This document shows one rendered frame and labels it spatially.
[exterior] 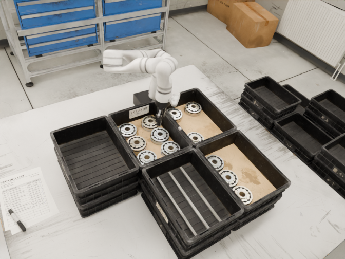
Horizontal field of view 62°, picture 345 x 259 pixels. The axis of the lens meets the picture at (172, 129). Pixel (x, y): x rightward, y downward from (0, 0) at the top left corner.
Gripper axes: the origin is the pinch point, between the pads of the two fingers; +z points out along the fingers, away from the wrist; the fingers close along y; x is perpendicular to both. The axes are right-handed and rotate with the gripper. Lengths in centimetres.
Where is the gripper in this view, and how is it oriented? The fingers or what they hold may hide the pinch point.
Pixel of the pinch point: (160, 119)
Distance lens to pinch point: 146.4
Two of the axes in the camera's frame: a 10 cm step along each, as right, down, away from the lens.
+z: -1.1, 7.0, 7.1
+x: 9.6, 2.5, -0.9
